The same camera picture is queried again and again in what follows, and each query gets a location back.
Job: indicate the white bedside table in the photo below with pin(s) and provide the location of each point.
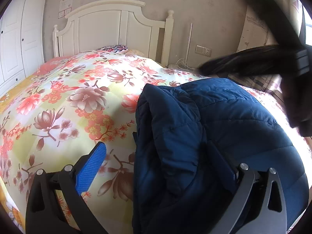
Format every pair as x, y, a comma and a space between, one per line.
171, 69

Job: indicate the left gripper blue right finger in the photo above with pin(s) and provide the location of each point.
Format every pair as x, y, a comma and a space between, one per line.
225, 169

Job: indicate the floral bed quilt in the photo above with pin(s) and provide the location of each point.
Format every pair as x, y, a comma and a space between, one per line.
74, 103

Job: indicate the white wardrobe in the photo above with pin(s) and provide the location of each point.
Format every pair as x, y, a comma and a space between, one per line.
21, 41

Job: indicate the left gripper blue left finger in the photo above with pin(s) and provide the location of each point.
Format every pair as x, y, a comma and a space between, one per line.
87, 167

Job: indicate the white wooden headboard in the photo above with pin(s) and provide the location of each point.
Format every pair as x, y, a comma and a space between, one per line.
109, 22

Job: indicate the patterned window curtain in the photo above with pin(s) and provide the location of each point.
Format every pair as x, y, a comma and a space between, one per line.
256, 34

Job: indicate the white charger with cable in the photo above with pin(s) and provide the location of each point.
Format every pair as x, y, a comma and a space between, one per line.
181, 63

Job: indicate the colourful patterned pillow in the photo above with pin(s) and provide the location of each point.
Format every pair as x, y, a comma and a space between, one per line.
114, 49

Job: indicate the silver pole desk lamp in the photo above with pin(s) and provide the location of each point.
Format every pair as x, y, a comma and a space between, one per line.
188, 45

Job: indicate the wall paper notice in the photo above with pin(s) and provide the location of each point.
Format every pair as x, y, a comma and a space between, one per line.
65, 8

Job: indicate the blue quilted puffer jacket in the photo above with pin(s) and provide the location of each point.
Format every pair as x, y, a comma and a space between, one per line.
211, 159

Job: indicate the beige dotted pillow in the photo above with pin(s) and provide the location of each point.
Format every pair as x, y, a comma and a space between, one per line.
135, 52

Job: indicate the wall power socket plate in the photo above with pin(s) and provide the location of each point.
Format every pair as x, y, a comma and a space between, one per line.
204, 51

